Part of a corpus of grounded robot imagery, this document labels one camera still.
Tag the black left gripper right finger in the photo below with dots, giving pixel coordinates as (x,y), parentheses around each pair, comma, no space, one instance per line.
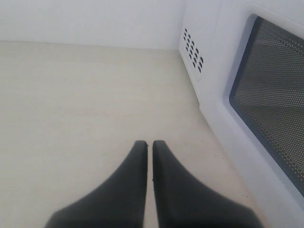
(182,201)

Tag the white microwave door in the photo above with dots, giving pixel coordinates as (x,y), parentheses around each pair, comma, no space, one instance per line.
(252,94)

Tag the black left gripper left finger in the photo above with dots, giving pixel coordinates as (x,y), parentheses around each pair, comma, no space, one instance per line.
(119,202)

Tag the white Midea microwave oven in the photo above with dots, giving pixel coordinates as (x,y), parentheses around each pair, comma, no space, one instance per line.
(199,23)

